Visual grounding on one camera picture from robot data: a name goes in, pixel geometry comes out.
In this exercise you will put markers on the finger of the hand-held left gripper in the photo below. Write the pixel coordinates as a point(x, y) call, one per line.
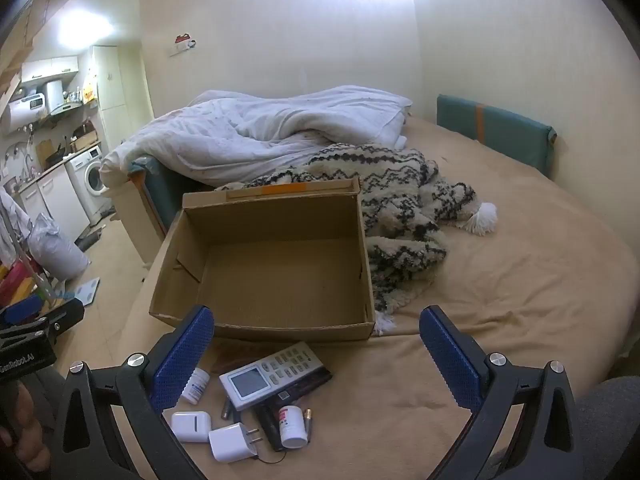
point(20, 310)
point(62, 317)

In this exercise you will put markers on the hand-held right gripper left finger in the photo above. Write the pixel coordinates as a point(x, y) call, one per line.
point(182, 355)

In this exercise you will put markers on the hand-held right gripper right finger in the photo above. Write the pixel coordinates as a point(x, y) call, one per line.
point(450, 355)

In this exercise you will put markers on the white pill bottle blue label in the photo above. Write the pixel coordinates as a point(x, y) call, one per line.
point(197, 385)

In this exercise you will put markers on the gold black battery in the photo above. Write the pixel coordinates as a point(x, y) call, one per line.
point(308, 425)
point(226, 410)

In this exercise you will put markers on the white earbuds case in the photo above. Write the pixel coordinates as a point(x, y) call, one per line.
point(190, 426)

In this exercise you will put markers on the white charger plug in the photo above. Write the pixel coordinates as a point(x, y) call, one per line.
point(227, 442)

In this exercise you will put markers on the white remote control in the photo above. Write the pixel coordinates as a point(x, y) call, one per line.
point(280, 370)

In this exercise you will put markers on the cardboard box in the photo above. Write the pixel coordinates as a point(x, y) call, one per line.
point(280, 280)

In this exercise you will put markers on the black power bank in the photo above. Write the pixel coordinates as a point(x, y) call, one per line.
point(310, 385)

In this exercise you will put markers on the white bottle red label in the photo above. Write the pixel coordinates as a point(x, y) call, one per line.
point(292, 427)

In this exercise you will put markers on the person's left hand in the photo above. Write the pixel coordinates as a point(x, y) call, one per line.
point(25, 425)

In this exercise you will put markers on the red yellow plastic object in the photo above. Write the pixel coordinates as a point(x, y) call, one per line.
point(15, 280)

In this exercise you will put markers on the bathroom scale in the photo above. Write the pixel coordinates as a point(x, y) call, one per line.
point(85, 291)

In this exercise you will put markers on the white plastic bag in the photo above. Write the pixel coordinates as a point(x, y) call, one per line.
point(50, 250)

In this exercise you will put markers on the white hanging cloth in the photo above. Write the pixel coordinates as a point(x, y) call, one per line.
point(12, 230)

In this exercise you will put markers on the white kitchen base cabinet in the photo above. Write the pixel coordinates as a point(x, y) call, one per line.
point(50, 200)

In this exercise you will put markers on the white washing machine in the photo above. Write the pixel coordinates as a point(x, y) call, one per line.
point(87, 180)

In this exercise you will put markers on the teal bed side cushion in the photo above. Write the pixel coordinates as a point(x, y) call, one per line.
point(165, 195)

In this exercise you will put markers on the beige black patterned fleece blanket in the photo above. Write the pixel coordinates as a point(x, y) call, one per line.
point(400, 195)

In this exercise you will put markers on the small brown cardboard carton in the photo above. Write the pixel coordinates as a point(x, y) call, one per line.
point(85, 139)

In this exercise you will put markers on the white water heater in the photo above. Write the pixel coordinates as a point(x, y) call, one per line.
point(25, 112)

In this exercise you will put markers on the range hood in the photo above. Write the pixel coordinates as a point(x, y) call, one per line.
point(57, 100)

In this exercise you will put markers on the tall white cupboard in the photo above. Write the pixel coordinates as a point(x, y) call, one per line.
point(115, 95)

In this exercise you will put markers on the teal headboard cushion orange stripe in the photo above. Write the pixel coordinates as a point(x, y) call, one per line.
point(500, 130)

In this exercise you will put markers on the white duvet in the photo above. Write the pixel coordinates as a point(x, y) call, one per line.
point(250, 130)

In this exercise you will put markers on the white wall cabinet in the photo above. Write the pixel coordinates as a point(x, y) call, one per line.
point(50, 67)

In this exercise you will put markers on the red white wall fixture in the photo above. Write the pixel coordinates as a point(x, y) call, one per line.
point(182, 45)

